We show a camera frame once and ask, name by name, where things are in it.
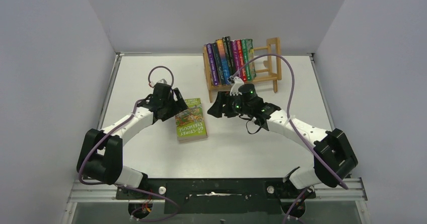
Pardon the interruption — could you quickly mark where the lime green Treehouse book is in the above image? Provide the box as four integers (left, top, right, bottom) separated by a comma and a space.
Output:
175, 98, 207, 139

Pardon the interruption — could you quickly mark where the Little Women book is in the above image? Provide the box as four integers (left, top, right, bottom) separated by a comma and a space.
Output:
212, 42, 226, 85

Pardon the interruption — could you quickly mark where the dark green book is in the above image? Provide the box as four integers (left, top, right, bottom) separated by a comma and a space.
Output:
222, 37, 232, 76

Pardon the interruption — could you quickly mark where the magenta Treehouse book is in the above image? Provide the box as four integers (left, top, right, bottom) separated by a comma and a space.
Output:
233, 40, 241, 78

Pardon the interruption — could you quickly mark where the wooden book rack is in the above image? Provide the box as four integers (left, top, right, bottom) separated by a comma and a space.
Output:
203, 37, 281, 103

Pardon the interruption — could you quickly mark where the red Treehouse book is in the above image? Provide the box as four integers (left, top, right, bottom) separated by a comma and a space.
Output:
236, 40, 248, 82

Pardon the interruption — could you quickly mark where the purple comic book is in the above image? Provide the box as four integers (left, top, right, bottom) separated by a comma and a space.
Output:
206, 43, 219, 86

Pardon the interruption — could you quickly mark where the Jane Eyre book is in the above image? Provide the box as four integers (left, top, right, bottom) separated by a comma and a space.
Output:
216, 39, 231, 85

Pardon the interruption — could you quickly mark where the black Moon and Sixpence book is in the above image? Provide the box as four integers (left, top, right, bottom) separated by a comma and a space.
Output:
225, 36, 239, 75

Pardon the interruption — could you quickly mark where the orange Treehouse book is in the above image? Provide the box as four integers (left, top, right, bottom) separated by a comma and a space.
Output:
178, 136, 207, 144

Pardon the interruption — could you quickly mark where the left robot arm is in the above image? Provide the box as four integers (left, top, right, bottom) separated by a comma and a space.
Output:
77, 83, 188, 189

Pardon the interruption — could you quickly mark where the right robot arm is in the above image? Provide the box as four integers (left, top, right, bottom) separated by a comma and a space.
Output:
207, 84, 358, 197

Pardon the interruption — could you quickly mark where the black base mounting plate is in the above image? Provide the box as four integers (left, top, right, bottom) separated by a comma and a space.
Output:
116, 178, 316, 218

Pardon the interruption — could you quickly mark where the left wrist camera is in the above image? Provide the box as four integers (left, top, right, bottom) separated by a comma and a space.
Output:
150, 79, 168, 88

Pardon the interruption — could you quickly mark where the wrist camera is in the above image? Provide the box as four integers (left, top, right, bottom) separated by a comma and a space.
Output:
230, 77, 244, 96
150, 79, 168, 88

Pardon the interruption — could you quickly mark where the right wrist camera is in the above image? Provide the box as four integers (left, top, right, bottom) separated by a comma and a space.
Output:
230, 77, 244, 96

